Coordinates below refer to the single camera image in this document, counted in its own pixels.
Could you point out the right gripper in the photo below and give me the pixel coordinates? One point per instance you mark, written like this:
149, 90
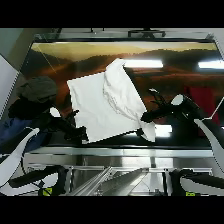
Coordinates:
156, 115

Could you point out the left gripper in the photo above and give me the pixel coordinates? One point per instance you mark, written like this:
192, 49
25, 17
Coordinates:
76, 134

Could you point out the white T-shirt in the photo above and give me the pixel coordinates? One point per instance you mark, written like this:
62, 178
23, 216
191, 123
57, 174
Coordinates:
100, 106

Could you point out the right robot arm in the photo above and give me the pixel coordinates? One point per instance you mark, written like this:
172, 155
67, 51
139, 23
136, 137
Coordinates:
206, 133

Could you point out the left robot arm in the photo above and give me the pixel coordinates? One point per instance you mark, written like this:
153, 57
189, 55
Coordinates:
20, 150

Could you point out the red garment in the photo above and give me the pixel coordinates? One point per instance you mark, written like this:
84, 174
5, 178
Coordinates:
203, 100

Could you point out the black garment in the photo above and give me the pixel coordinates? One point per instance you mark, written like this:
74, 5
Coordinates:
28, 108

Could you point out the grey garment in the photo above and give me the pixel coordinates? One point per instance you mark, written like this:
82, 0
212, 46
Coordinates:
38, 88

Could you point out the blue garment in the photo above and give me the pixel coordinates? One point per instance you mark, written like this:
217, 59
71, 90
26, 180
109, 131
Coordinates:
13, 131

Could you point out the silver frame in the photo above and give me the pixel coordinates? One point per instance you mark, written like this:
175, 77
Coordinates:
126, 166

